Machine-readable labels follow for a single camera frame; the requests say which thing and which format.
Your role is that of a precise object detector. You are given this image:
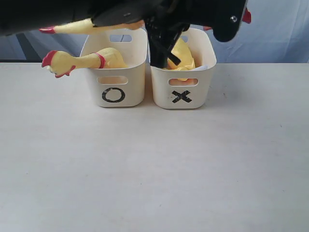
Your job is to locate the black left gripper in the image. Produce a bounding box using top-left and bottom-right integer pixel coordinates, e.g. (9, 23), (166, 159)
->
(143, 0), (249, 68)

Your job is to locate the rubber chicken with white squeaker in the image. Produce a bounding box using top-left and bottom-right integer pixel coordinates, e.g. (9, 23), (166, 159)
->
(161, 37), (210, 87)

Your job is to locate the yellow rubber chicken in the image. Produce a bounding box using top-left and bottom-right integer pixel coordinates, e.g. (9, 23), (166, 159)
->
(38, 8), (252, 34)
(42, 47), (128, 78)

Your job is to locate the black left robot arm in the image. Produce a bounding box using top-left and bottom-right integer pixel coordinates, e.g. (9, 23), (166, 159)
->
(0, 0), (251, 68)

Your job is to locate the cream bin marked X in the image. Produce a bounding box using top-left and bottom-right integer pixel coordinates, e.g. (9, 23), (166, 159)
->
(151, 28), (217, 109)

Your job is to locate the cream bin marked O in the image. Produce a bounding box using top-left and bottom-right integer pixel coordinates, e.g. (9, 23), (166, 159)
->
(80, 29), (148, 107)

